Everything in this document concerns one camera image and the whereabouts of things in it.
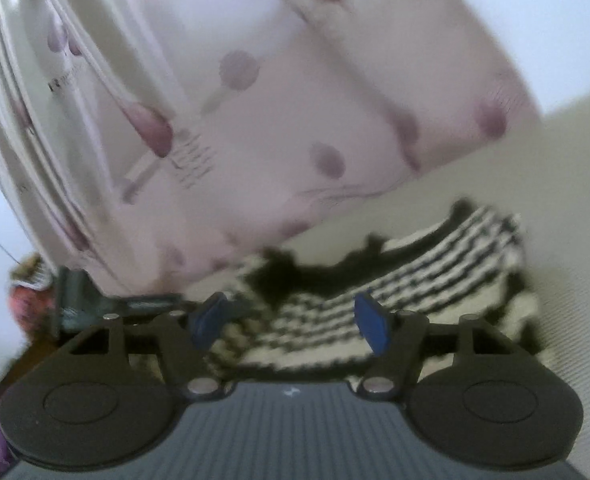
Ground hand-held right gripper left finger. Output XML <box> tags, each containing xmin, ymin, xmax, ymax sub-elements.
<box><xmin>69</xmin><ymin>292</ymin><xmax>230</xmax><ymax>401</ymax></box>

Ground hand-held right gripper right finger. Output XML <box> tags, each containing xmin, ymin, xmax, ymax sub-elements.
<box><xmin>354</xmin><ymin>292</ymin><xmax>524</xmax><ymax>401</ymax></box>

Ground black and white striped sweater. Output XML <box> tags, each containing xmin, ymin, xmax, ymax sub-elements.
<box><xmin>209</xmin><ymin>199</ymin><xmax>546</xmax><ymax>377</ymax></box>

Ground orange patterned object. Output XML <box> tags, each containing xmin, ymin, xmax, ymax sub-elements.
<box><xmin>9</xmin><ymin>254</ymin><xmax>56</xmax><ymax>337</ymax></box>

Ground pink leaf print curtain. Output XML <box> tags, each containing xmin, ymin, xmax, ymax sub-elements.
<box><xmin>0</xmin><ymin>0</ymin><xmax>546</xmax><ymax>302</ymax></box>

